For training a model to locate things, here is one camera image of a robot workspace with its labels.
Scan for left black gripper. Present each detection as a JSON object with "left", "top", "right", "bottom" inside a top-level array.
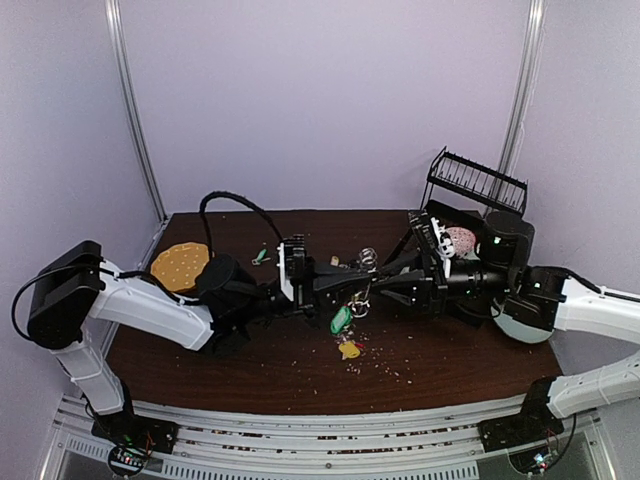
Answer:
[{"left": 233, "top": 262, "right": 373, "bottom": 333}]

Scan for metal keyring with red handle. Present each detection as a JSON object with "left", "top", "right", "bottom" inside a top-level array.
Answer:
[{"left": 341, "top": 247, "right": 378, "bottom": 319}]

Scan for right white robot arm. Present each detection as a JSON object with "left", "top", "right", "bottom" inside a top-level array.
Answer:
[{"left": 372, "top": 207, "right": 639, "bottom": 452}]

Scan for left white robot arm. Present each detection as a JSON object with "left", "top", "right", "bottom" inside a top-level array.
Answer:
[{"left": 14, "top": 239, "right": 373, "bottom": 456}]

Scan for pink patterned bowl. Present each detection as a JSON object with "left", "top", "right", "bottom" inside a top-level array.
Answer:
[{"left": 445, "top": 226, "right": 476, "bottom": 257}]

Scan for key with dark green tag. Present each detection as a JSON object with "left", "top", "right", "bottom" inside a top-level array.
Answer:
[{"left": 251, "top": 248, "right": 271, "bottom": 266}]

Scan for black dish rack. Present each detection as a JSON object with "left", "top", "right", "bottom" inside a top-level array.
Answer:
[{"left": 384, "top": 146, "right": 529, "bottom": 271}]

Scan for pale green plate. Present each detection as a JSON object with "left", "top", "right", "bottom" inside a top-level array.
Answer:
[{"left": 490, "top": 298, "right": 556, "bottom": 344}]

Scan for yellow dotted plate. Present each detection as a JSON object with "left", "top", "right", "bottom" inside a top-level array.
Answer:
[{"left": 150, "top": 242, "right": 210, "bottom": 294}]

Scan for green tag on ring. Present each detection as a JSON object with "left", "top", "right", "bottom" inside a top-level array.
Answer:
[{"left": 330, "top": 305, "right": 352, "bottom": 335}]

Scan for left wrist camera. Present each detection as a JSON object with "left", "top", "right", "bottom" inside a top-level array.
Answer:
[{"left": 277, "top": 234, "right": 306, "bottom": 303}]

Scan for yellow tag on ring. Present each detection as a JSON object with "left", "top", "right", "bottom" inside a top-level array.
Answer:
[{"left": 338, "top": 340, "right": 361, "bottom": 361}]

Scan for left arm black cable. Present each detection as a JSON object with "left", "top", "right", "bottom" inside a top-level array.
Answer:
[{"left": 99, "top": 189, "right": 286, "bottom": 306}]

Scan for right aluminium frame post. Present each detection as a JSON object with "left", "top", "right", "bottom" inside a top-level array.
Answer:
[{"left": 483, "top": 0, "right": 546, "bottom": 224}]

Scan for aluminium frame post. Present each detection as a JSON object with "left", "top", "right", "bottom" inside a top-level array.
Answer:
[
  {"left": 483, "top": 0, "right": 546, "bottom": 224},
  {"left": 104, "top": 0, "right": 168, "bottom": 223}
]

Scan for left aluminium frame post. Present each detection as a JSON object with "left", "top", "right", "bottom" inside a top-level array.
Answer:
[{"left": 104, "top": 0, "right": 168, "bottom": 223}]

